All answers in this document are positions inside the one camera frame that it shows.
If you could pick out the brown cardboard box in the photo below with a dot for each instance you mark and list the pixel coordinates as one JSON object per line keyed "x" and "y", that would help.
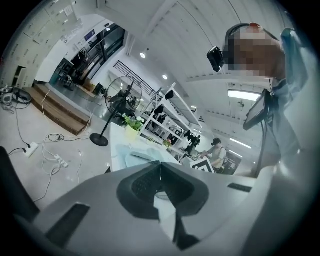
{"x": 90, "y": 87}

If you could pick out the clothes rack with dark garments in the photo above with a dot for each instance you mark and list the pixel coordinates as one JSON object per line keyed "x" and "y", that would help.
{"x": 80, "y": 65}

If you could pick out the long fluorescent tube light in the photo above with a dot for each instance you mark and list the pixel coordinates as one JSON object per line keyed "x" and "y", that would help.
{"x": 245, "y": 93}
{"x": 241, "y": 143}

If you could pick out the black balcony railing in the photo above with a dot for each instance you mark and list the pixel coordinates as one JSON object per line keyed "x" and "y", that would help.
{"x": 137, "y": 75}

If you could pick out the dark oval device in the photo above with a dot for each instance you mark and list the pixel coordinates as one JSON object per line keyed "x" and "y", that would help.
{"x": 22, "y": 95}

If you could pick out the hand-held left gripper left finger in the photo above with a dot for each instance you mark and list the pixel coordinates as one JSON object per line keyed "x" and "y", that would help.
{"x": 132, "y": 195}

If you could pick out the black chest-mounted tablet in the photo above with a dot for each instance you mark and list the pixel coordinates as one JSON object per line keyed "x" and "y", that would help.
{"x": 257, "y": 110}

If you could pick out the round recessed downlight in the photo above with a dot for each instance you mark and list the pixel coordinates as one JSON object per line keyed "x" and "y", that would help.
{"x": 165, "y": 77}
{"x": 142, "y": 55}

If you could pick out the black head-worn camera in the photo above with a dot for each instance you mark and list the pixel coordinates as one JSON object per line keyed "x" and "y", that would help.
{"x": 215, "y": 58}

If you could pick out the person's light blue shirt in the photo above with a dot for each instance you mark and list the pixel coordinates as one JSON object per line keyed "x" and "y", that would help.
{"x": 292, "y": 75}

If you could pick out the beige locker cabinet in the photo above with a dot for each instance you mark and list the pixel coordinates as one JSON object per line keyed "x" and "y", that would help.
{"x": 40, "y": 32}

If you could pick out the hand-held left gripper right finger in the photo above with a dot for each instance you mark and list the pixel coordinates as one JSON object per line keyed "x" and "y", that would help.
{"x": 185, "y": 192}

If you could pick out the white metal shelving rack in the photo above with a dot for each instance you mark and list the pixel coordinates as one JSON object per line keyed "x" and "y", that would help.
{"x": 175, "y": 112}

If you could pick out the wooden step platform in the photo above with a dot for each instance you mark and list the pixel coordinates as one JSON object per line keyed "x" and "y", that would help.
{"x": 57, "y": 110}

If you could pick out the person's head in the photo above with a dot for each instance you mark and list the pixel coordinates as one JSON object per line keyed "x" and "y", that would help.
{"x": 252, "y": 50}

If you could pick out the teal storage cabinet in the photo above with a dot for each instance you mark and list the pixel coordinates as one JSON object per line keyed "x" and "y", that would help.
{"x": 56, "y": 73}

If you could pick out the daisy plant in cream pot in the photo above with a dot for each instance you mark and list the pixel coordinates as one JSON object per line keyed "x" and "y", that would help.
{"x": 132, "y": 123}

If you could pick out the bunch of black hanging bags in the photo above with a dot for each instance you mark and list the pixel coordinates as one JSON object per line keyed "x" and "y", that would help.
{"x": 190, "y": 137}

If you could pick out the dark glass entrance doors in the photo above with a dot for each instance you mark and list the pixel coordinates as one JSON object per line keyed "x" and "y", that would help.
{"x": 107, "y": 45}

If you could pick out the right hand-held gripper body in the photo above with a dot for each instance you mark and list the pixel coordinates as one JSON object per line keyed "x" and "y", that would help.
{"x": 202, "y": 166}

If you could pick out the blue wall poster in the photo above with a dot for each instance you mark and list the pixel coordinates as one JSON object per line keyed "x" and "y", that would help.
{"x": 90, "y": 35}

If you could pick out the white power strip black plugs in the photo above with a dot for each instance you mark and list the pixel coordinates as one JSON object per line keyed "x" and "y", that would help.
{"x": 32, "y": 149}

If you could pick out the black hanging bag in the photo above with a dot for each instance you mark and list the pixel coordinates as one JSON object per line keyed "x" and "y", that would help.
{"x": 158, "y": 109}

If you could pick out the black standing fan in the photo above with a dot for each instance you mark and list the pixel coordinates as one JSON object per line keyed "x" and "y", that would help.
{"x": 123, "y": 97}

